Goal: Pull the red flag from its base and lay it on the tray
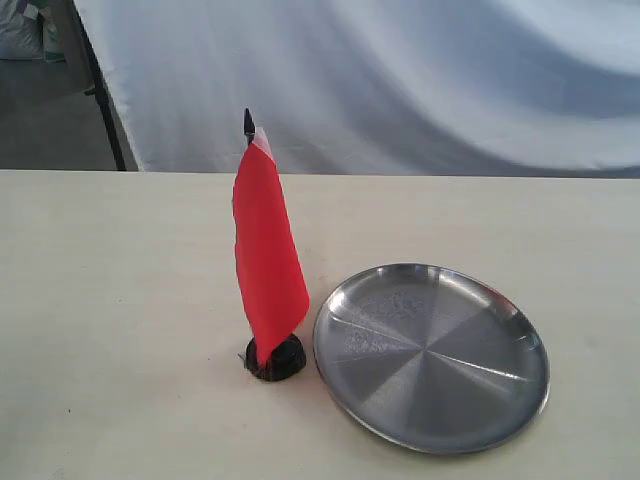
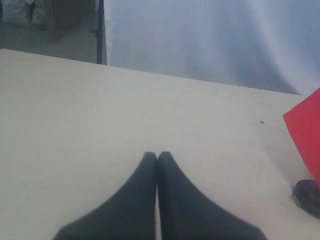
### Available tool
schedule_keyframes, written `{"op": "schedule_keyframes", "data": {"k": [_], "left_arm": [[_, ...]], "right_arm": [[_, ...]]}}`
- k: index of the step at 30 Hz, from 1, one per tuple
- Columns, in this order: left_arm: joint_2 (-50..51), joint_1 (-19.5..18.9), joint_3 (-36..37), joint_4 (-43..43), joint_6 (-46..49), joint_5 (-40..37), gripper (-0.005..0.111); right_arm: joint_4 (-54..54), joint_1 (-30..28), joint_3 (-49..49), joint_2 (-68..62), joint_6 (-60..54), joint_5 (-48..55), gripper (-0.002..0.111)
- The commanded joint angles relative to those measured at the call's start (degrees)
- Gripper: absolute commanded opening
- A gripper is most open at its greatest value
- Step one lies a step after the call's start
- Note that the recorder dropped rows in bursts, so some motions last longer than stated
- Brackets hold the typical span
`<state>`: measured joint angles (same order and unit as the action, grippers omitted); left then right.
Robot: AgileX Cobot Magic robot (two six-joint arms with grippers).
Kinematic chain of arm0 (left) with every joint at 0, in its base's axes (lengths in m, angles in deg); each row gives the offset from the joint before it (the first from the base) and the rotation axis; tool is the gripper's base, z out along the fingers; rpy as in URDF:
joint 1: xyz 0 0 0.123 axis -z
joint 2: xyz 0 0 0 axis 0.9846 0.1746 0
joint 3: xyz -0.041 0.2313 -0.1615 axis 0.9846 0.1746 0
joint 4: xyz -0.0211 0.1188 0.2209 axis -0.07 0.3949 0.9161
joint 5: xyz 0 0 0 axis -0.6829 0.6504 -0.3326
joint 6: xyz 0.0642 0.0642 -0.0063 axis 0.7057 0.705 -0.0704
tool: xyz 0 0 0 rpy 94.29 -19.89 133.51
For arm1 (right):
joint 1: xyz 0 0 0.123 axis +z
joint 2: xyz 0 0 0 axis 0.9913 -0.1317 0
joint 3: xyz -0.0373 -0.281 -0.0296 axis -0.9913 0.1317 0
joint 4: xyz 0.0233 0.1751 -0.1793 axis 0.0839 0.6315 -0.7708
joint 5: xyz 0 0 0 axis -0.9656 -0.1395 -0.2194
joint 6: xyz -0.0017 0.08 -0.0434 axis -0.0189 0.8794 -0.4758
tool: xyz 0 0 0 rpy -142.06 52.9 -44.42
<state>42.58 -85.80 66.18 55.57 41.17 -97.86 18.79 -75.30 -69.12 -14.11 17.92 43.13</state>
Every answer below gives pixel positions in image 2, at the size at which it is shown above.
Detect brown wooden cabinet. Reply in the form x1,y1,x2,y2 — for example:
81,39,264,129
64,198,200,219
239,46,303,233
43,0,99,43

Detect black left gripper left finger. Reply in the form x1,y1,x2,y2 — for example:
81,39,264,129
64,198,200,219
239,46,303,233
55,152,157,240

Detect white backdrop curtain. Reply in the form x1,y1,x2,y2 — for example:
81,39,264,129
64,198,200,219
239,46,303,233
104,0,320,95

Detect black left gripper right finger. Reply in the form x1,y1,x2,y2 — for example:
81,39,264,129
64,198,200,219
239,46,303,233
157,151,266,240

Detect grey white bags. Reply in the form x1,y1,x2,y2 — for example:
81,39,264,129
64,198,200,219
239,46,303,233
0,0,45,27

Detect black stand pole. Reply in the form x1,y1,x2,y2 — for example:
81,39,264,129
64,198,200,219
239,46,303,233
90,0,105,65

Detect red cloth napkin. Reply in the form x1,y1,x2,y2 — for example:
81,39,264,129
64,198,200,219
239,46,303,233
283,89,320,184

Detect small black round object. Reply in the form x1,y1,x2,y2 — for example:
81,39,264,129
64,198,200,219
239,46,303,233
292,179,320,219

